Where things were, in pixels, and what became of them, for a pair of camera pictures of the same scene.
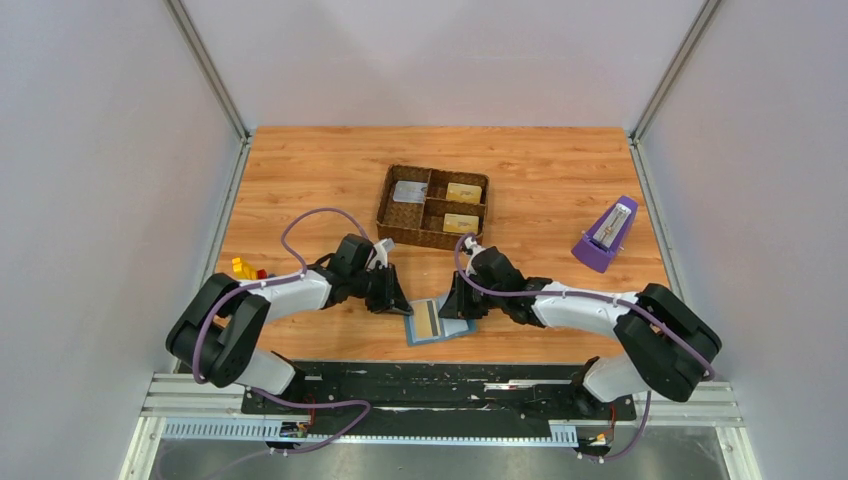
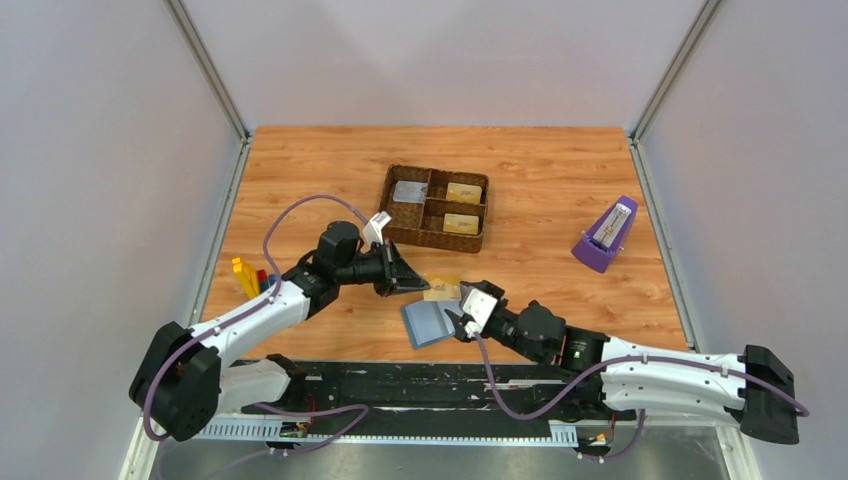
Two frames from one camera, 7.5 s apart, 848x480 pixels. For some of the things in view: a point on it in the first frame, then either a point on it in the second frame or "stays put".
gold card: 424,325 -> 443,287
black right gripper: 457,305 -> 460,333
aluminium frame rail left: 181,395 stays put
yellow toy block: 243,271 stays put
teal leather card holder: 425,326 stays put
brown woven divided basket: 431,208 stays put
